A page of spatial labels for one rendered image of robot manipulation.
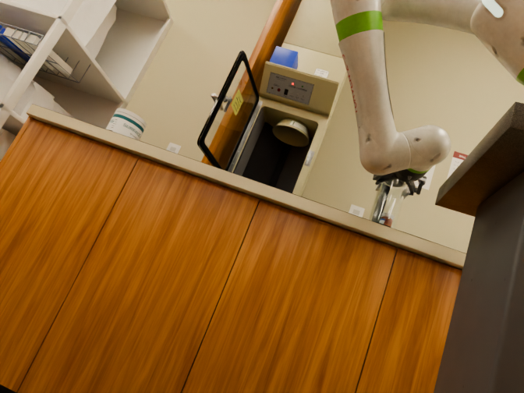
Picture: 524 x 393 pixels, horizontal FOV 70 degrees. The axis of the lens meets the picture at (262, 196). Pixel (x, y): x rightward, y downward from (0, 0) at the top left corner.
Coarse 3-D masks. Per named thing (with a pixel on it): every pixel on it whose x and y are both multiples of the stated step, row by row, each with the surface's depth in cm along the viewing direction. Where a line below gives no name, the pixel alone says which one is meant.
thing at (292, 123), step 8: (288, 120) 164; (296, 120) 164; (280, 128) 174; (296, 128) 161; (304, 128) 164; (280, 136) 176; (288, 136) 177; (296, 136) 176; (304, 136) 173; (296, 144) 176; (304, 144) 173
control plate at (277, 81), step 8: (272, 80) 159; (280, 80) 158; (288, 80) 157; (296, 80) 156; (280, 88) 160; (288, 88) 159; (296, 88) 157; (304, 88) 156; (312, 88) 156; (280, 96) 161; (288, 96) 160; (296, 96) 159; (304, 96) 158
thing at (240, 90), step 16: (240, 64) 137; (240, 80) 141; (240, 96) 145; (224, 112) 136; (240, 112) 149; (224, 128) 140; (240, 128) 154; (208, 144) 132; (224, 144) 144; (208, 160) 137; (224, 160) 148
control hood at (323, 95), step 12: (264, 72) 159; (276, 72) 157; (288, 72) 156; (300, 72) 155; (264, 84) 161; (324, 84) 153; (336, 84) 152; (264, 96) 164; (276, 96) 162; (312, 96) 157; (324, 96) 155; (336, 96) 160; (312, 108) 159; (324, 108) 157
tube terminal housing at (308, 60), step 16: (288, 48) 172; (304, 48) 172; (304, 64) 169; (320, 64) 168; (336, 64) 168; (336, 80) 165; (272, 112) 167; (288, 112) 162; (304, 112) 161; (288, 128) 176; (320, 128) 159; (320, 144) 168; (304, 176) 152
